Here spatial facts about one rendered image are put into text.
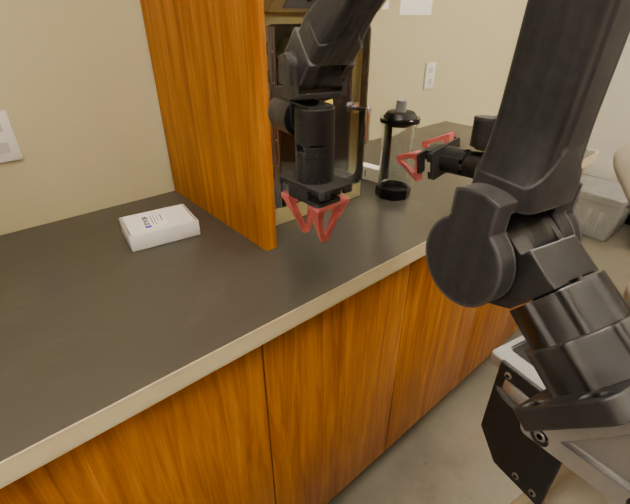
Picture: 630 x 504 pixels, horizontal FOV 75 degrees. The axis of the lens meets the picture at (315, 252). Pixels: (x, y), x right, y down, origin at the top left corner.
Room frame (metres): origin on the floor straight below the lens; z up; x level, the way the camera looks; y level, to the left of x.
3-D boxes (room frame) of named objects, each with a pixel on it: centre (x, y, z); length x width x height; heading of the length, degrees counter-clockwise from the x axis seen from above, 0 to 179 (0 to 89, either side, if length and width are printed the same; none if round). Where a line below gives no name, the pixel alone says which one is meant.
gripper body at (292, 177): (0.59, 0.00, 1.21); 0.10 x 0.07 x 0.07; 41
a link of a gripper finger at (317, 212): (0.58, -0.01, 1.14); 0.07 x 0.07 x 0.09; 41
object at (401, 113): (1.14, -0.23, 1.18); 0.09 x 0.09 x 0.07
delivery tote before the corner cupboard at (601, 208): (2.85, -2.02, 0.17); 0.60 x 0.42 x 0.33; 39
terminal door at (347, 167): (1.02, -0.02, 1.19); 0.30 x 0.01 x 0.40; 130
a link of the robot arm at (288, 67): (0.62, 0.02, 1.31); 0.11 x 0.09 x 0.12; 30
